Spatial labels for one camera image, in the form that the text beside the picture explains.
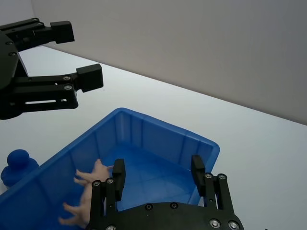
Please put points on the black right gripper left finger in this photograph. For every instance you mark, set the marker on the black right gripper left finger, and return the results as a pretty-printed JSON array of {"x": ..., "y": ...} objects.
[{"x": 110, "y": 191}]

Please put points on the blue plastic bin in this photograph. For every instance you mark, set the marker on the blue plastic bin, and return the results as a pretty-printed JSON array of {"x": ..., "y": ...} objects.
[{"x": 156, "y": 143}]

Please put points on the pale pink rubber toy figure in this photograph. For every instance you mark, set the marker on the pale pink rubber toy figure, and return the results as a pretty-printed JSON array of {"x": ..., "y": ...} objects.
[{"x": 85, "y": 203}]

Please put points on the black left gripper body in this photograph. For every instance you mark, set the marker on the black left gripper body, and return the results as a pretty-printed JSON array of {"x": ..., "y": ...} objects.
[{"x": 7, "y": 62}]

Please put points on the blue rubber duck toy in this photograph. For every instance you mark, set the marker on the blue rubber duck toy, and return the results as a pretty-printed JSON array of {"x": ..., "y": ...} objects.
[{"x": 19, "y": 163}]

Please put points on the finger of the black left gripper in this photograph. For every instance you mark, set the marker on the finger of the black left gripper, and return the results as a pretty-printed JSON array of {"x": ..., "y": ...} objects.
[
  {"x": 48, "y": 93},
  {"x": 48, "y": 33}
]

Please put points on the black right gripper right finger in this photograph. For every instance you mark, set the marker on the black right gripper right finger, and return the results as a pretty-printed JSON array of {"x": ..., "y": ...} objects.
[{"x": 217, "y": 191}]

